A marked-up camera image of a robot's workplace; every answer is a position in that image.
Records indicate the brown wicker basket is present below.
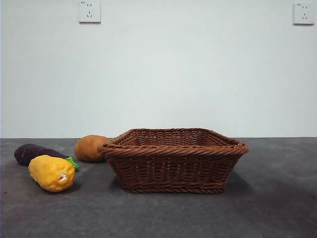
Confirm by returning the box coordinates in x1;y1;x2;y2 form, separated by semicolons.
97;127;250;194

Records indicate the brown potato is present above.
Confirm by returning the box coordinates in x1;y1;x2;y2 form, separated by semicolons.
74;135;112;163

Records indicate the yellow corn cob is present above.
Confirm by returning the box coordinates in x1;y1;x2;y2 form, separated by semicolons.
28;155;76;193

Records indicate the purple eggplant with green stem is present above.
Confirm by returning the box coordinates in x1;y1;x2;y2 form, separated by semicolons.
14;143;80;172

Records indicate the white wall socket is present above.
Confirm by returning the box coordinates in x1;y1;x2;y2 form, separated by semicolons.
293;2;315;25
79;0;102;24

